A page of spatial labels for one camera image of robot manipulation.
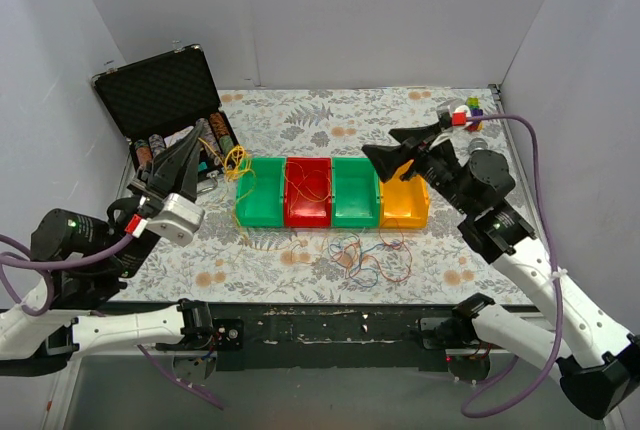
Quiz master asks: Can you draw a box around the yellow wire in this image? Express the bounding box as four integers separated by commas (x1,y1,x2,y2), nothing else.
197,134,336,251

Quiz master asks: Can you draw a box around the white wire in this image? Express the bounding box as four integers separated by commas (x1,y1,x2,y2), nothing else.
327,242,351,269

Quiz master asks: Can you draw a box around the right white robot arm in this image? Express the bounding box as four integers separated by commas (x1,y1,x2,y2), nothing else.
362,124,639,420

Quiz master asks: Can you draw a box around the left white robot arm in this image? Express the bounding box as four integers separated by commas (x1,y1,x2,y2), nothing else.
1,123,214,377

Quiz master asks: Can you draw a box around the right green bin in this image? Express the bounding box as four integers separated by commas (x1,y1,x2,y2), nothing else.
331,157,380,228

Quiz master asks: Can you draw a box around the green bin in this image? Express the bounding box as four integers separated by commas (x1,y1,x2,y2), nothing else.
235,157,286,228
331,157,380,228

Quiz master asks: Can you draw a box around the black microphone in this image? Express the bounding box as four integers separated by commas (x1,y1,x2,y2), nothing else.
467,138,489,155

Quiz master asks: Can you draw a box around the orange bin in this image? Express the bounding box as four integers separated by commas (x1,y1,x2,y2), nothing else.
379,177,430,229

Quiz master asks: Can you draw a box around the colourful toy block figure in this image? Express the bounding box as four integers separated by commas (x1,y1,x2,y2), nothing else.
464,97,484,133

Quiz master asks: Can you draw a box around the black poker chip case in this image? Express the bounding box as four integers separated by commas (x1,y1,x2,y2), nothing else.
92,45,238,184

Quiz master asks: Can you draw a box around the red bin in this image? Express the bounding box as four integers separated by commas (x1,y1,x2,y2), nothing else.
284,157,332,228

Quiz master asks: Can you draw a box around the left green bin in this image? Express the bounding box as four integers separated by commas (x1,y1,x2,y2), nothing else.
235,157,286,228

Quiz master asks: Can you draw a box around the floral table mat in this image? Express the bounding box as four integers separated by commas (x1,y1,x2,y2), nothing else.
120,87,526,305

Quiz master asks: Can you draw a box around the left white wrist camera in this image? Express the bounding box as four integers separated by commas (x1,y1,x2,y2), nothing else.
125,193,205,247

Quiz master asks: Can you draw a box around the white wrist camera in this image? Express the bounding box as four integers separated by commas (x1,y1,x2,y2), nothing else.
436,99,477,134
125,193,205,247

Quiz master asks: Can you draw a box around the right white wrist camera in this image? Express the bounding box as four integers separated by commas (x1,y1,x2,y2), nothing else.
436,99,477,134

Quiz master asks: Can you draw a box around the aluminium frame rail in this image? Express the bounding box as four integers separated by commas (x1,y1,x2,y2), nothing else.
487,83,626,430

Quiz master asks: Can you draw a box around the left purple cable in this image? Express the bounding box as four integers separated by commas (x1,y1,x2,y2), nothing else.
0,232,226,410

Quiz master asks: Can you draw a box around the purple cable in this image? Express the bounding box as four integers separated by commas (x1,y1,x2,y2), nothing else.
449,112,567,419
0,232,226,410

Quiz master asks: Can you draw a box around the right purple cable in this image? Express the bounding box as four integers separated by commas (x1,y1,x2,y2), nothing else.
449,112,567,419

